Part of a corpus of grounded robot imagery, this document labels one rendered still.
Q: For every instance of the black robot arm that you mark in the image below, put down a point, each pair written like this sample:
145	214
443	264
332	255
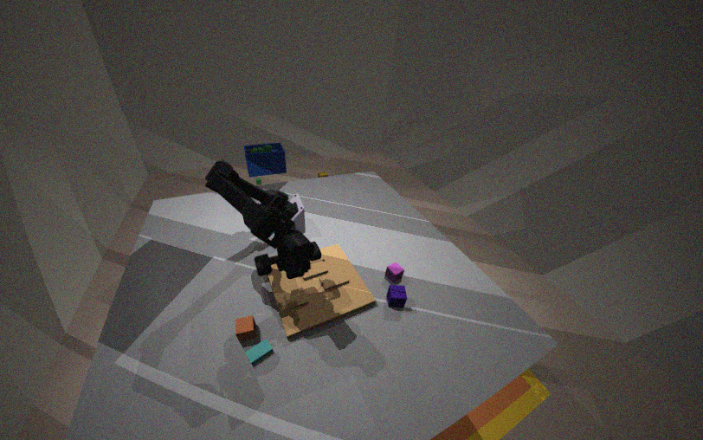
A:
274	214

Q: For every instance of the brown block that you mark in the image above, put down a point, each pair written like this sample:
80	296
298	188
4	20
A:
245	328

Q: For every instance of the teal rectangular block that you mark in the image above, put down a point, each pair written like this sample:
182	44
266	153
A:
256	353

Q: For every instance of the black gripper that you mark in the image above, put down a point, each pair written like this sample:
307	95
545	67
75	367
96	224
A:
263	262

